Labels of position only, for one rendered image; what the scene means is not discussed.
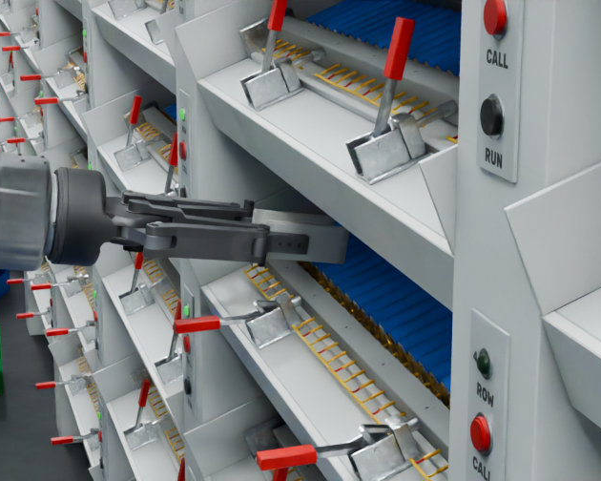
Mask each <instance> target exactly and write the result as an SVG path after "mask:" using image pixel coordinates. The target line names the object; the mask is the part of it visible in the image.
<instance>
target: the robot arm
mask: <svg viewBox="0 0 601 481"><path fill-rule="evenodd" d="M254 205H255V202H254V201H252V200H249V199H245V200H244V206H243V208H240V205H239V204H238V203H235V202H231V203H230V202H220V201H211V200H203V199H187V198H178V197H169V196H161V195H152V194H146V193H140V192H136V191H133V190H129V189H128V190H123V191H122V198H119V197H107V192H106V182H105V179H104V177H103V175H102V174H101V173H100V172H99V171H96V170H88V169H77V168H68V167H59V169H56V170H55V171H54V173H53V174H52V172H51V165H50V162H49V161H48V160H47V159H46V158H45V157H44V156H41V157H35V156H25V155H22V154H18V155H17V154H16V153H7V152H0V269H9V270H21V271H36V270H37V269H39V267H40V266H41V263H42V261H43V258H44V256H47V259H48V261H51V263H53V264H66V265H78V266H92V265H94V264H95V263H96V261H97V259H98V257H99V254H100V247H101V246H102V244H103V243H105V242H110V243H114V244H119V245H123V250H125V251H130V252H137V253H142V252H143V254H142V256H143V257H145V258H147V259H162V258H182V259H198V260H214V261H246V262H254V263H256V264H257V265H258V266H259V267H263V266H265V260H266V258H268V259H280V260H292V261H314V262H326V263H338V264H344V262H345V256H346V250H347V244H348V238H349V231H348V230H347V229H346V228H344V227H343V226H335V224H336V221H335V220H334V219H333V218H331V217H330V216H325V215H314V214H304V213H294V212H283V211H273V210H262V209H255V210H254Z"/></svg>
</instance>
